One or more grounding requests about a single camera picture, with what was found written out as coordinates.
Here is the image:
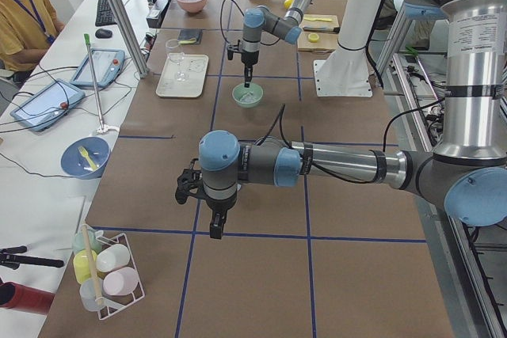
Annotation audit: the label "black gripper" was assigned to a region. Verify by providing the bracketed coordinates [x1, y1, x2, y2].
[206, 195, 237, 239]
[241, 50, 259, 88]

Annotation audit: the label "light green bowl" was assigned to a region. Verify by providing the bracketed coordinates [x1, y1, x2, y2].
[232, 82, 264, 108]

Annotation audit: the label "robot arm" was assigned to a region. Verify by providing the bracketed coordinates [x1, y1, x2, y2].
[239, 0, 313, 87]
[196, 0, 506, 239]

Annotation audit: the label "clear ice cubes in bowl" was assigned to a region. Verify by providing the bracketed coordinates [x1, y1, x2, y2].
[239, 92, 257, 104]

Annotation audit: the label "blue bowl with fork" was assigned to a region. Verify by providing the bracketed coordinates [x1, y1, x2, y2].
[60, 136, 110, 180]

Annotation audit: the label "grey folded cloth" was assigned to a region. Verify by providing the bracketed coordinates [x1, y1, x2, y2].
[177, 28, 203, 45]

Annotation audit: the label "cream bear serving tray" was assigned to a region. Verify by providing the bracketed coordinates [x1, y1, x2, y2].
[155, 54, 209, 98]

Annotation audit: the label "lemon half slice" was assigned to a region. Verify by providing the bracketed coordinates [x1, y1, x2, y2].
[307, 32, 320, 44]

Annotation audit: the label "yellow lemon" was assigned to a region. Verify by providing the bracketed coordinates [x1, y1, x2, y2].
[284, 0, 294, 9]

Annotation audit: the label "clear wine glass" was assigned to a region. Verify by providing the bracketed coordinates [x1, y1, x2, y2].
[168, 52, 188, 82]

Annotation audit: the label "steel cylinder muddler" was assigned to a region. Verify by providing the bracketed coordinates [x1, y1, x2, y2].
[303, 26, 341, 34]

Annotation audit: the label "wooden cutting board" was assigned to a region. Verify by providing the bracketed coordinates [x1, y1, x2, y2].
[297, 14, 340, 51]

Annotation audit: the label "yellow plastic knife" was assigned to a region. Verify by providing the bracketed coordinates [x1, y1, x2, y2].
[303, 16, 334, 23]

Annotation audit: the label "white cup in rack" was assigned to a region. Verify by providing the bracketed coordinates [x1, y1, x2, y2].
[96, 244, 131, 272]

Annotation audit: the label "pink cup in rack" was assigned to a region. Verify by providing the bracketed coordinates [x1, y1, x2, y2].
[103, 267, 139, 296]

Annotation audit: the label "blue teach pendant tablet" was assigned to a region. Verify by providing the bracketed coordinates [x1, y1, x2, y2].
[70, 48, 125, 89]

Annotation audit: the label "yellow cup in rack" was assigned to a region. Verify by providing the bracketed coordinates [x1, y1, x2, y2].
[72, 249, 91, 284]

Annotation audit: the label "black computer mouse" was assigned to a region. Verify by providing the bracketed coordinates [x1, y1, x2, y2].
[95, 28, 112, 39]

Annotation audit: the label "black keyboard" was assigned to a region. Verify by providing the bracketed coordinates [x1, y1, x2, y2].
[95, 0, 116, 27]

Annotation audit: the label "black tripod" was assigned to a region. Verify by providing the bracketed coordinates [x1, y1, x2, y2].
[1, 245, 65, 270]

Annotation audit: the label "seated person yellow shirt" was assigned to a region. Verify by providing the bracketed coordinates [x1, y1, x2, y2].
[1, 0, 65, 72]

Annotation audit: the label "red bottle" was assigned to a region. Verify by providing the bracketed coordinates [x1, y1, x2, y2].
[1, 282, 55, 315]

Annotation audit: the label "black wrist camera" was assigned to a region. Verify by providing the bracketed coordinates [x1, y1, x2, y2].
[175, 158, 206, 205]
[227, 40, 243, 60]

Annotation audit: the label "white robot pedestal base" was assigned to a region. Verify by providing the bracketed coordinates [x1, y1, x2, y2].
[314, 0, 383, 97]

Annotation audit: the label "aluminium frame post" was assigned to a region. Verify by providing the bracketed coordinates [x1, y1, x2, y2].
[108, 0, 149, 78]

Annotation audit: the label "white wire cup rack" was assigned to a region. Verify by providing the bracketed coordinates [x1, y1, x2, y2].
[71, 224, 145, 321]

